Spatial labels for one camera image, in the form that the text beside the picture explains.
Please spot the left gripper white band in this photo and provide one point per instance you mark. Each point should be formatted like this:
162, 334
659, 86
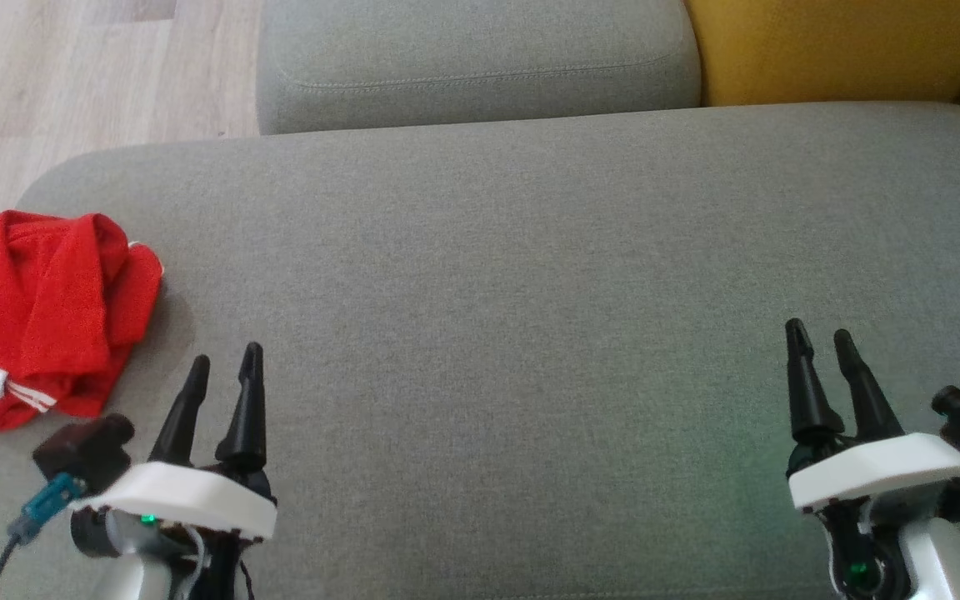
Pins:
188, 500

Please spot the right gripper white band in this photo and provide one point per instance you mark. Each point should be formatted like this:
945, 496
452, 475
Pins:
888, 467

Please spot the red shorts with white trim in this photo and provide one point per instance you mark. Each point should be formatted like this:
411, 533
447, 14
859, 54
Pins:
38, 283

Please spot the grey sofa seat cushion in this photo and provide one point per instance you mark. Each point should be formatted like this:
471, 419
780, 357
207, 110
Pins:
488, 292

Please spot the yellow sofa cushion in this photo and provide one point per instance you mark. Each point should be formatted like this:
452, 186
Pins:
822, 50

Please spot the grey sofa back cushion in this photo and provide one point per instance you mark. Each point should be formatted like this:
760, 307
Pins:
480, 58

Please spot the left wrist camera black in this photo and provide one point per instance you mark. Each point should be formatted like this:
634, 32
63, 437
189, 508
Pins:
84, 450

